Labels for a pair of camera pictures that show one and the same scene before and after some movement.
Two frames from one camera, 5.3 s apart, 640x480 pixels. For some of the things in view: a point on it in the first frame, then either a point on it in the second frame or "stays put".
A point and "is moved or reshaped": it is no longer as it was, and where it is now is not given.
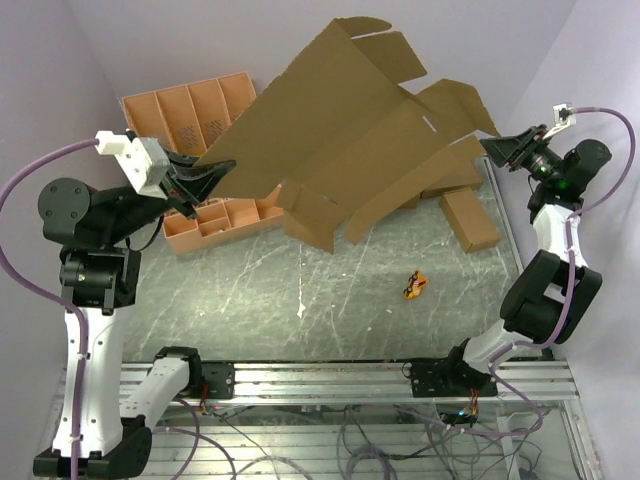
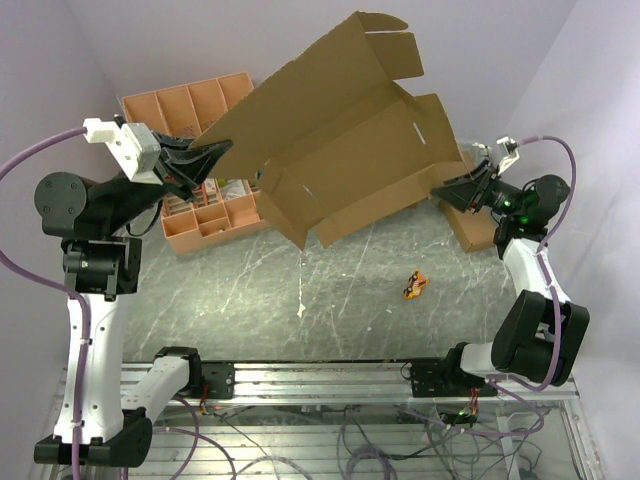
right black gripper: [503, 150] → [462, 190]
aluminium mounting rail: [362, 383] stays put
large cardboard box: [347, 138] is moved or reshaped
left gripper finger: [183, 159] → [181, 142]
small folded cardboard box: [469, 220] stays put
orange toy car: [415, 285] stays put
